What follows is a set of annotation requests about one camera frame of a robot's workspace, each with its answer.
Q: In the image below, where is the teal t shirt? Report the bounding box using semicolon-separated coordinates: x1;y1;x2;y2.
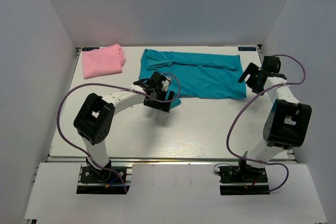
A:
139;49;247;108

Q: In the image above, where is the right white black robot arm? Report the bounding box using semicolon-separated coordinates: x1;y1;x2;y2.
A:
237;55;312;182

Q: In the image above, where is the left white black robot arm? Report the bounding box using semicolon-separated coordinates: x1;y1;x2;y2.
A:
73;71;175;182

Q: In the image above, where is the right blue table label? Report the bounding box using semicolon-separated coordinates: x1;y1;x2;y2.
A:
238;47;257;51

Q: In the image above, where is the pink folded t shirt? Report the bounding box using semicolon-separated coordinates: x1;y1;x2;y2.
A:
81;44;126;79

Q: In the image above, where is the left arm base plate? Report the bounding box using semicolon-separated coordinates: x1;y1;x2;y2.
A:
76;164;131;195

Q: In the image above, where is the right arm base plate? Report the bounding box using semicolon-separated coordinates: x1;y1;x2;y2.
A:
213;163;270;196

